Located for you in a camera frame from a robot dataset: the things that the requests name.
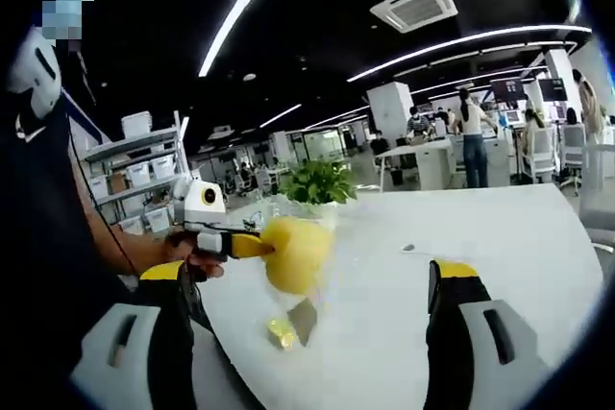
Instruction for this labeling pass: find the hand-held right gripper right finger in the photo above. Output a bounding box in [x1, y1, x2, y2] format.
[422, 258, 550, 410]

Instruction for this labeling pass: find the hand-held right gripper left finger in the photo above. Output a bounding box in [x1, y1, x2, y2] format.
[69, 259, 199, 410]

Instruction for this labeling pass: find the round yellow silicone block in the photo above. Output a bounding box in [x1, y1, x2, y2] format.
[260, 216, 336, 297]

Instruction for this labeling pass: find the rectangular yellow silicone block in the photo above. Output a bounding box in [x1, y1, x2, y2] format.
[265, 296, 319, 350]

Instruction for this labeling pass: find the person's left hand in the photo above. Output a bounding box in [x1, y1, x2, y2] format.
[161, 230, 227, 284]

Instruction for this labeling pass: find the grey storage shelf rack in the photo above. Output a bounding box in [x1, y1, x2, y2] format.
[84, 110, 192, 234]

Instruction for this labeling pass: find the green potted plant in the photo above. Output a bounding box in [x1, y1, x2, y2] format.
[277, 158, 359, 205]

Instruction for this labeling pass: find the person in dark clothes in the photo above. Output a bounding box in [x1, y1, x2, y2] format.
[0, 44, 145, 410]

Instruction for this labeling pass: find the white office desk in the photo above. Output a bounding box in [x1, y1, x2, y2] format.
[373, 138, 460, 191]

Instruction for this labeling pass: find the white office chair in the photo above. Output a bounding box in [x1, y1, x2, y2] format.
[520, 125, 559, 184]

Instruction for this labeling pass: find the white chest-worn device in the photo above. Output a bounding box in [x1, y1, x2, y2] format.
[6, 28, 64, 119]

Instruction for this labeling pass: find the white ceiling air vent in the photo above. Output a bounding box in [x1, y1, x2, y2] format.
[368, 0, 459, 36]

